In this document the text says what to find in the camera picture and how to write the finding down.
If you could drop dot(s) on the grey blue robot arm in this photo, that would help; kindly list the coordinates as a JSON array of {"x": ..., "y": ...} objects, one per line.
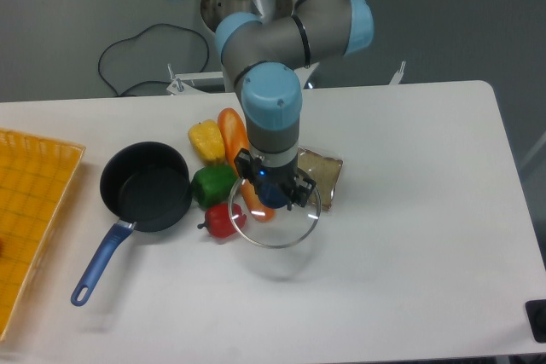
[{"x": 259, "y": 58}]

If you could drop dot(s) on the green bell pepper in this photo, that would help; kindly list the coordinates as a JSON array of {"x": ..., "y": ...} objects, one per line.
[{"x": 211, "y": 185}]

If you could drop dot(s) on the yellow bell pepper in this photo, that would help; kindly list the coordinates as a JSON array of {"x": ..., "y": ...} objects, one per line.
[{"x": 207, "y": 141}]

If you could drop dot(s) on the red bell pepper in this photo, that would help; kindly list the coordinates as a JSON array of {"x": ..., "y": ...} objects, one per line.
[{"x": 219, "y": 220}]

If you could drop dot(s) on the black object table corner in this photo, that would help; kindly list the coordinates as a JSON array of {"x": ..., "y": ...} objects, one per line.
[{"x": 535, "y": 310}]

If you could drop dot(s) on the white table leg bracket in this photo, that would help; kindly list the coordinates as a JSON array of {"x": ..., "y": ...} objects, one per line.
[{"x": 398, "y": 76}]

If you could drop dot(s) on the wrapped bread slice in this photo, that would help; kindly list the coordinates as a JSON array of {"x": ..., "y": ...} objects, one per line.
[{"x": 324, "y": 170}]

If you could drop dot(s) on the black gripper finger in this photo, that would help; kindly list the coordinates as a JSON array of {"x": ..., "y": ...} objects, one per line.
[
  {"x": 299, "y": 191},
  {"x": 247, "y": 167}
]

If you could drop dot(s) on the black pan blue handle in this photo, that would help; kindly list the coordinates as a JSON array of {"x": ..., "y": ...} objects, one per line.
[{"x": 146, "y": 186}]

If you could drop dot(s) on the yellow woven basket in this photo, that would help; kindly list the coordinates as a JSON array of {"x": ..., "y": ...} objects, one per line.
[{"x": 36, "y": 172}]

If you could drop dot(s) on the glass lid blue knob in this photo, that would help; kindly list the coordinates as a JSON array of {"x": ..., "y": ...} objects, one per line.
[{"x": 271, "y": 228}]

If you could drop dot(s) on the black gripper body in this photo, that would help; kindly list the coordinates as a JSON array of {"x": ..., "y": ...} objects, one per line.
[{"x": 274, "y": 179}]

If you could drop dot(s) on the orange baguette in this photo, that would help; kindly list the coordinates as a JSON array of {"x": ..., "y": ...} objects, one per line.
[{"x": 235, "y": 138}]

